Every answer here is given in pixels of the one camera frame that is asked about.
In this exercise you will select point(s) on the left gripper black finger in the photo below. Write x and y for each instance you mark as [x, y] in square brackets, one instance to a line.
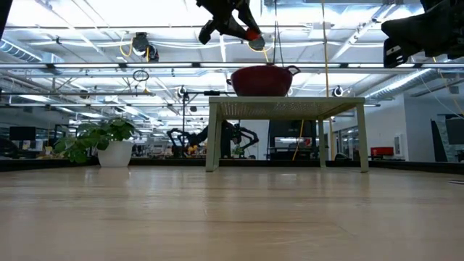
[250, 16]
[232, 29]

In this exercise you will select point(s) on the black cabinet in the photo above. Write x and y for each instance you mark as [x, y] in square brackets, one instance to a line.
[290, 132]

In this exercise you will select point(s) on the dark background equipment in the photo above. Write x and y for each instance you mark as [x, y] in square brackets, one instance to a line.
[453, 134]

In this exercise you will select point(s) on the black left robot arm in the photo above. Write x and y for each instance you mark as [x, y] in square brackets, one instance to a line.
[4, 14]

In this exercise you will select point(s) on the small background plant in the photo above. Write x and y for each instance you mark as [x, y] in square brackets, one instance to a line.
[238, 150]

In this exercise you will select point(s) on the black monitor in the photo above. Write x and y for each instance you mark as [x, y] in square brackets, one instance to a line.
[21, 133]

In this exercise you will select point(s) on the green plant in white pot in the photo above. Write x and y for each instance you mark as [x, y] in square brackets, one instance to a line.
[115, 154]

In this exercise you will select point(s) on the pale green perforated shelf riser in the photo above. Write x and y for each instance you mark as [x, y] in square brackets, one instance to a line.
[275, 108]

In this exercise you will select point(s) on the small red wrinkled fruit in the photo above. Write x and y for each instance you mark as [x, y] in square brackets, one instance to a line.
[252, 35]

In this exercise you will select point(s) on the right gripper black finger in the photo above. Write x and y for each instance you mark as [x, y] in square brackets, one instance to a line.
[413, 29]

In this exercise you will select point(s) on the black metal rig frame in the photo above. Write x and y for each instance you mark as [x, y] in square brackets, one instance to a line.
[174, 162]

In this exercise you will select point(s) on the black background robot arm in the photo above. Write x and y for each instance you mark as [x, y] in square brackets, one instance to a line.
[250, 136]
[181, 136]

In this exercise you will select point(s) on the red storage bin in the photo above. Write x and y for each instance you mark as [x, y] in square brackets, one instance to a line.
[382, 151]

